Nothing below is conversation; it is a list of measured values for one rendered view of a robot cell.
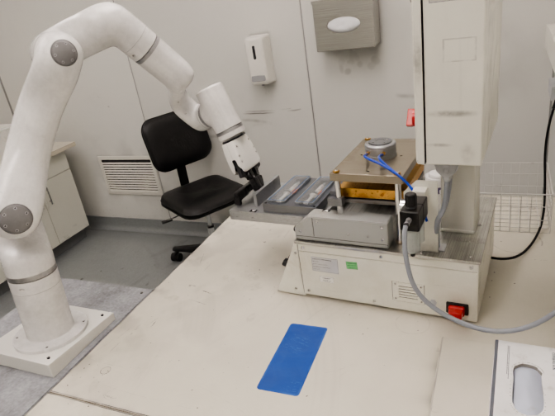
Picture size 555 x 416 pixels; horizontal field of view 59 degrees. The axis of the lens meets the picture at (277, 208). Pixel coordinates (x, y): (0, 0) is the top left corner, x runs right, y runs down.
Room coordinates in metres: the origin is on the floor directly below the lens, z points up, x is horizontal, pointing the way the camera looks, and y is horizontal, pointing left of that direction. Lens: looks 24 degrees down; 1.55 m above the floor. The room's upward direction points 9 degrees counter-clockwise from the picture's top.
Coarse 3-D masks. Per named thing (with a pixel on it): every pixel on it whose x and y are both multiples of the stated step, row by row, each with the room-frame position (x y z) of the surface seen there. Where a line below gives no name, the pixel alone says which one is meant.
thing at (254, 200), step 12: (276, 180) 1.42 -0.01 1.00; (252, 192) 1.43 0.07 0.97; (264, 192) 1.35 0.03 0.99; (252, 204) 1.34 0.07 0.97; (240, 216) 1.30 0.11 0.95; (252, 216) 1.28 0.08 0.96; (264, 216) 1.26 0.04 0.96; (276, 216) 1.24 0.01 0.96; (288, 216) 1.22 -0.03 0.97; (300, 216) 1.20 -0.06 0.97
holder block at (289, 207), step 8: (296, 192) 1.31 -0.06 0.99; (328, 192) 1.27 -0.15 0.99; (320, 200) 1.23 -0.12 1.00; (264, 208) 1.27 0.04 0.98; (272, 208) 1.26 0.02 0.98; (280, 208) 1.24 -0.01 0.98; (288, 208) 1.23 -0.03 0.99; (296, 208) 1.22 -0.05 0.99; (304, 208) 1.20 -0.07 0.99; (312, 208) 1.19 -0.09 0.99; (320, 208) 1.21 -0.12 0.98
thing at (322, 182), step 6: (318, 180) 1.36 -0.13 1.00; (324, 180) 1.35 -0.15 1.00; (312, 186) 1.32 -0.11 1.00; (318, 186) 1.31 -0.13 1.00; (324, 186) 1.30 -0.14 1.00; (306, 192) 1.28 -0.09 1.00; (312, 192) 1.27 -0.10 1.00; (318, 192) 1.26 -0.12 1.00; (300, 198) 1.24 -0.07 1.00; (306, 198) 1.24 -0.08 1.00; (312, 198) 1.23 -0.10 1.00
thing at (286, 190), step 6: (294, 180) 1.39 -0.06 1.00; (300, 180) 1.38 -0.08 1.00; (282, 186) 1.36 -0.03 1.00; (288, 186) 1.35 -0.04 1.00; (294, 186) 1.34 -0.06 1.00; (276, 192) 1.31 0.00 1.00; (282, 192) 1.31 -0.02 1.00; (288, 192) 1.30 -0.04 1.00; (270, 198) 1.28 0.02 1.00; (276, 198) 1.27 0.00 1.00; (282, 198) 1.26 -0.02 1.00
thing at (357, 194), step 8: (416, 168) 1.19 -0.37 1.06; (408, 176) 1.15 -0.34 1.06; (416, 176) 1.16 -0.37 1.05; (344, 184) 1.16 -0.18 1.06; (352, 184) 1.15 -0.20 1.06; (360, 184) 1.15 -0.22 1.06; (368, 184) 1.14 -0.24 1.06; (376, 184) 1.13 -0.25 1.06; (384, 184) 1.12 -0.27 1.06; (392, 184) 1.11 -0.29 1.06; (344, 192) 1.14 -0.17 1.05; (352, 192) 1.13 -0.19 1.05; (360, 192) 1.12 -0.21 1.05; (368, 192) 1.11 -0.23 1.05; (376, 192) 1.10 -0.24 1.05; (384, 192) 1.09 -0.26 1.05; (392, 192) 1.08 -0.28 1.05; (352, 200) 1.13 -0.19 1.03; (360, 200) 1.12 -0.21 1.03; (368, 200) 1.11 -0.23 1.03; (376, 200) 1.10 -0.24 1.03; (384, 200) 1.09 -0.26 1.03; (392, 200) 1.08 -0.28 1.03
